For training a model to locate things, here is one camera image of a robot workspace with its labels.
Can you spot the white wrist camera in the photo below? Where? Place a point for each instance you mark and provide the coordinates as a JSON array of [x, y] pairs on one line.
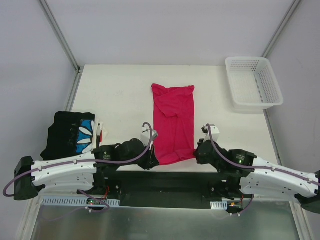
[[145, 136], [215, 133]]

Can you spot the white red folded shirt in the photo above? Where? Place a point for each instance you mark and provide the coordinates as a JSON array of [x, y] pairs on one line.
[[100, 133]]

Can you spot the pink t shirt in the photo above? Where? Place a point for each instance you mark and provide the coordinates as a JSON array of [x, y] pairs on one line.
[[174, 121]]

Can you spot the white slotted cable duct left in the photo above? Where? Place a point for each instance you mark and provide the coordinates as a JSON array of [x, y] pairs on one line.
[[71, 201]]

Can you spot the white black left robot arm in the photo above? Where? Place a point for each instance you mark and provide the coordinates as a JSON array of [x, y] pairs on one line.
[[86, 172]]

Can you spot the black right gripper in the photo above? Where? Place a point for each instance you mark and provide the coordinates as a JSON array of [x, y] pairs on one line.
[[200, 153]]

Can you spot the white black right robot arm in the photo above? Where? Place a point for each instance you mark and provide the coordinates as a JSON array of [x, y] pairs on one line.
[[244, 173]]

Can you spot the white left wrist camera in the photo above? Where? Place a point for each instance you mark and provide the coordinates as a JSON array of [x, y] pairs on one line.
[[145, 136]]

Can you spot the white slotted cable duct right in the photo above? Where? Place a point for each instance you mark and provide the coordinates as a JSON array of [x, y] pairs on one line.
[[219, 205]]

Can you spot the white slotted cable duct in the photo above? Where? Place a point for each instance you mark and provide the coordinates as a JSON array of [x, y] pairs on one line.
[[219, 205], [71, 201]]

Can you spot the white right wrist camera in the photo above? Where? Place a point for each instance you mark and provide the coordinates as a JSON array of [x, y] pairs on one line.
[[215, 133]]

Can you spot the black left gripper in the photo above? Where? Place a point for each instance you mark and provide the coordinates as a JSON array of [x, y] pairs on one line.
[[151, 158]]

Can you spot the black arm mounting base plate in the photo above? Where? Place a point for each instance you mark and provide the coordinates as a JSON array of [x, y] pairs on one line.
[[181, 190]]

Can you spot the black folded t shirt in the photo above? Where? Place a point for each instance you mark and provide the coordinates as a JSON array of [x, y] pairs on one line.
[[70, 135]]

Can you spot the white perforated plastic basket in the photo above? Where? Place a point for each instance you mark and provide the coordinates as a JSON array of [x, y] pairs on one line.
[[252, 83]]

